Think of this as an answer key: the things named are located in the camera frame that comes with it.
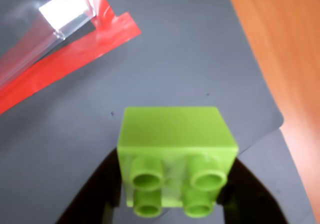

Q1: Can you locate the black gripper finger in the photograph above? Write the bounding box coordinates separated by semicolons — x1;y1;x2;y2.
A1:
56;147;124;224
216;155;290;224

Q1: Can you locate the green lego block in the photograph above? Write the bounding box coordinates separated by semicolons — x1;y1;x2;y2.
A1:
116;105;240;219

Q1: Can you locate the transparent plastic box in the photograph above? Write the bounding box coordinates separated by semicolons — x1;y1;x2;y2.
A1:
0;0;99;90

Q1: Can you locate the grey rubber mat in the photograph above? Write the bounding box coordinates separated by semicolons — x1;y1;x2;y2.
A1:
236;127;320;224
0;0;285;224

